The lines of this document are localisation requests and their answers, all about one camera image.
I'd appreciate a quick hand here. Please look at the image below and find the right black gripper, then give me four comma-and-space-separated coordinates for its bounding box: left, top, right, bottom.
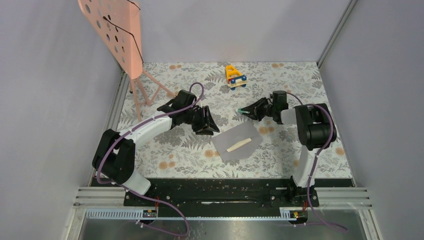
241, 97, 277, 122

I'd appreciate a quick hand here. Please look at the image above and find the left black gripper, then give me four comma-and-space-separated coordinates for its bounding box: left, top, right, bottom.
183, 105, 220, 136

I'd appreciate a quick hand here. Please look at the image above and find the green white glue stick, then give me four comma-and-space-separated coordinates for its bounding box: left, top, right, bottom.
237, 108, 250, 116

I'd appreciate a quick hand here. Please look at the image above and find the grey lavender envelope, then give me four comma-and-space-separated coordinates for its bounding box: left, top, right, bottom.
211, 121, 263, 163

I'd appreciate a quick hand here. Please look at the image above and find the beige lined letter paper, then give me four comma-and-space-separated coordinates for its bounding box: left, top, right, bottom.
226, 138, 252, 153

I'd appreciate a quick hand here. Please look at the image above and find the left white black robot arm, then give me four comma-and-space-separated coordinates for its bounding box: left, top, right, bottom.
92, 90, 220, 206

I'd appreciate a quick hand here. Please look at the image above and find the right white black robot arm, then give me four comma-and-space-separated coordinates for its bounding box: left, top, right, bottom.
237, 90, 337, 206

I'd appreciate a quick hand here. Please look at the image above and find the floral patterned table mat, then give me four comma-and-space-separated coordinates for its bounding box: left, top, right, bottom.
104, 61, 354, 180

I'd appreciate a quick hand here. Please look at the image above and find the yellow blue toy car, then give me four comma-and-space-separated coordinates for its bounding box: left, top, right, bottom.
225, 65, 248, 91

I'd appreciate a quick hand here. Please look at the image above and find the pink perforated music stand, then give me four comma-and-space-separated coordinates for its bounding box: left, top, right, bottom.
77, 0, 176, 121

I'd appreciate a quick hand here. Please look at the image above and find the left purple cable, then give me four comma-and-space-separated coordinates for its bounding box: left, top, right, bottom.
96, 82, 206, 238

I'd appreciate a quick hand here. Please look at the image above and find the white slotted cable duct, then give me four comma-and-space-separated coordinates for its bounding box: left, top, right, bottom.
85, 207, 297, 221

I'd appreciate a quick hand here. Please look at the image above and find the black cord on stand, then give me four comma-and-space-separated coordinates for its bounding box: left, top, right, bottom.
102, 0, 145, 65

